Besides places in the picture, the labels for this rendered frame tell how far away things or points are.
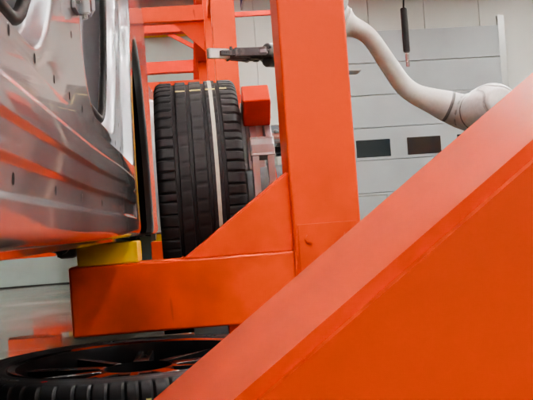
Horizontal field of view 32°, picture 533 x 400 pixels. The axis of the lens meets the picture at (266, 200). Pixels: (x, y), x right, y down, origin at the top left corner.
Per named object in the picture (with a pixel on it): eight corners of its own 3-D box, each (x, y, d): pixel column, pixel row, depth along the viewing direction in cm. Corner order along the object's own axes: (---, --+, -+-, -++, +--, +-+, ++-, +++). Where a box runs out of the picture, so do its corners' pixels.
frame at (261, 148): (248, 277, 304) (236, 111, 305) (268, 275, 304) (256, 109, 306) (260, 287, 250) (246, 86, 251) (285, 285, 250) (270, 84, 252)
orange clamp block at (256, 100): (240, 111, 261) (240, 85, 255) (269, 109, 262) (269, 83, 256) (243, 127, 256) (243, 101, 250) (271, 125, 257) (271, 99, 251)
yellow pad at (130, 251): (84, 264, 227) (82, 244, 227) (142, 260, 228) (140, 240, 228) (77, 267, 213) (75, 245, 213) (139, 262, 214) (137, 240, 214)
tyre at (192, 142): (172, 355, 271) (166, 210, 322) (253, 348, 273) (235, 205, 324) (154, 177, 229) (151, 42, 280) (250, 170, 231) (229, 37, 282)
